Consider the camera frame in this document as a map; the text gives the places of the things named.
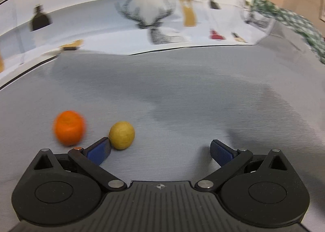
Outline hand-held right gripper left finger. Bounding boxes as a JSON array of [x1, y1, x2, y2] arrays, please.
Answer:
[[33, 137, 128, 192]]

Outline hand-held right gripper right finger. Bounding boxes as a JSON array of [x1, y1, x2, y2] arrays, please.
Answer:
[[194, 139, 293, 192]]

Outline small yellow-green fruit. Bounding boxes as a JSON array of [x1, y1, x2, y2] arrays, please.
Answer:
[[109, 121, 136, 150]]

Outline small orange mandarin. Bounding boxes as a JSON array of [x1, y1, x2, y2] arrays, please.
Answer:
[[53, 110, 87, 146]]

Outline green checkered cloth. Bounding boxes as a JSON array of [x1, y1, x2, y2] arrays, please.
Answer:
[[247, 0, 325, 65]]

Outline wall picture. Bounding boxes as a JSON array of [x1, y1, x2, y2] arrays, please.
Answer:
[[318, 0, 325, 22]]

